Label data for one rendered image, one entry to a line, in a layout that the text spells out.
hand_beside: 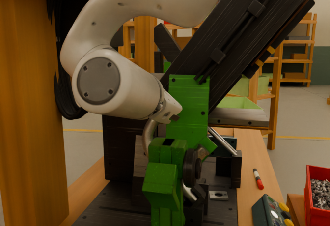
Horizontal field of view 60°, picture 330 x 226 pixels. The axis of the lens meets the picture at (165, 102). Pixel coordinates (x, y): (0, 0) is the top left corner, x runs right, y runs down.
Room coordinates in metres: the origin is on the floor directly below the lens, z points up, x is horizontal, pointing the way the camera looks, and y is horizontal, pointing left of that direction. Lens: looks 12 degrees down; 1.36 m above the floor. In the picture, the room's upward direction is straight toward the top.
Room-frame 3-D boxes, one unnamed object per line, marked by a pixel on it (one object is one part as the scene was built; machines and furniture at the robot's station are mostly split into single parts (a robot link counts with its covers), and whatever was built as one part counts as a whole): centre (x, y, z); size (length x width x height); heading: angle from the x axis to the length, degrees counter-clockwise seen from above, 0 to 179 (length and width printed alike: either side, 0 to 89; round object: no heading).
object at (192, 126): (0.81, -0.07, 1.17); 0.13 x 0.12 x 0.20; 167
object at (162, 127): (1.03, 0.09, 1.07); 0.30 x 0.18 x 0.34; 167
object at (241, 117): (0.95, -0.14, 1.11); 0.39 x 0.16 x 0.03; 77
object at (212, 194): (0.80, -0.16, 0.90); 0.06 x 0.04 x 0.01; 86
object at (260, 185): (0.90, -0.32, 0.91); 0.13 x 0.02 x 0.02; 172
